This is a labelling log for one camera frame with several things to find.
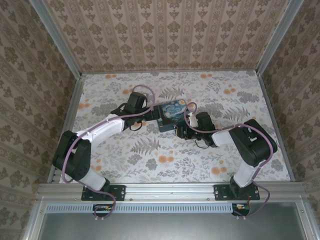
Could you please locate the starry night painted box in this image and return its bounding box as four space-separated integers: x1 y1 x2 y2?
156 99 188 134

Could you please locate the small black controller board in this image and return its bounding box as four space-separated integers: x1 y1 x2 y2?
231 202 251 216
92 203 114 218

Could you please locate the grey metal sheet panel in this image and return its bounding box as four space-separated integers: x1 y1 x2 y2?
23 199 317 240

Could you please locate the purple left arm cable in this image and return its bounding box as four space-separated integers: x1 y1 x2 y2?
61 84 158 222

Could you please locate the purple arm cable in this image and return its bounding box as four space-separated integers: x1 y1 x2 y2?
61 84 158 222
183 101 274 220

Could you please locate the aluminium frame side rail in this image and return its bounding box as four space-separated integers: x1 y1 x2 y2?
256 71 297 182
47 74 85 185

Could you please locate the aluminium frame front rail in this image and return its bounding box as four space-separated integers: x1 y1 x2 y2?
36 181 307 202

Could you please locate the grey slotted cable duct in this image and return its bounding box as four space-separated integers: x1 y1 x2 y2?
45 203 234 214

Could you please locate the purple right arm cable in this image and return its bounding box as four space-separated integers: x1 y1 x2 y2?
183 101 274 220

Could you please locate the aluminium frame post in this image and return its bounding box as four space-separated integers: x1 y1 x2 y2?
31 0 83 77
256 0 305 76

